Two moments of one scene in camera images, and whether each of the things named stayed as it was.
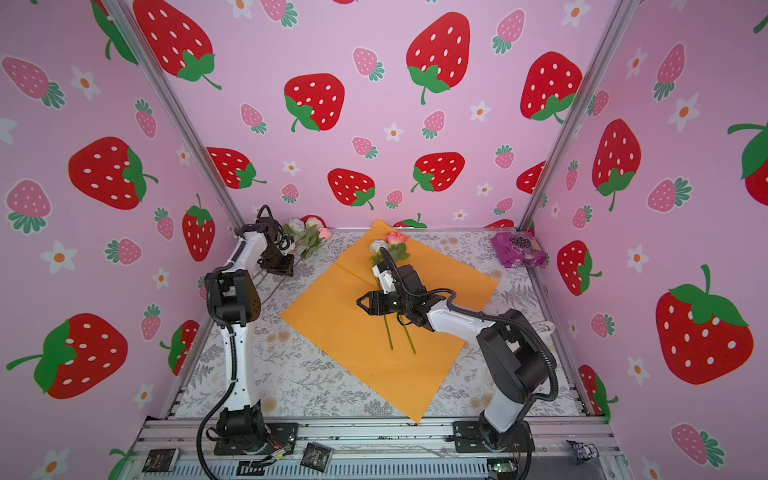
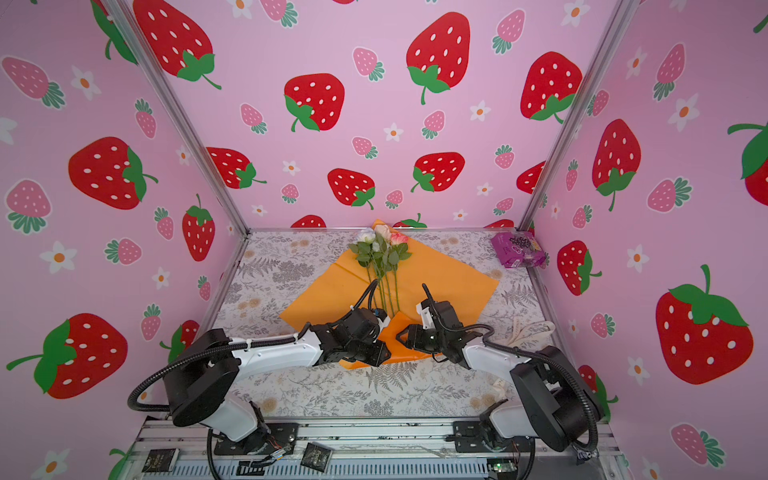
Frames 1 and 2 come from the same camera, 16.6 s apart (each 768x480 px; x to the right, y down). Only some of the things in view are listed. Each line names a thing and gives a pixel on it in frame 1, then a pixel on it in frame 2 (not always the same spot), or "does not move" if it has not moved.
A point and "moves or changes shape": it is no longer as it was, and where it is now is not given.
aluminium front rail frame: [381, 450] does not move
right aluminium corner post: [579, 112] does not move
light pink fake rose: [315, 236] -> [383, 232]
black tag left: [161, 460] does not move
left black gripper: [286, 268] -> [379, 357]
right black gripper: [375, 298] -> [413, 337]
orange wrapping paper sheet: [328, 314] moves or changes shape
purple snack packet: [518, 249] does not move
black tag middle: [316, 456] does not move
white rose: [294, 226] -> [362, 249]
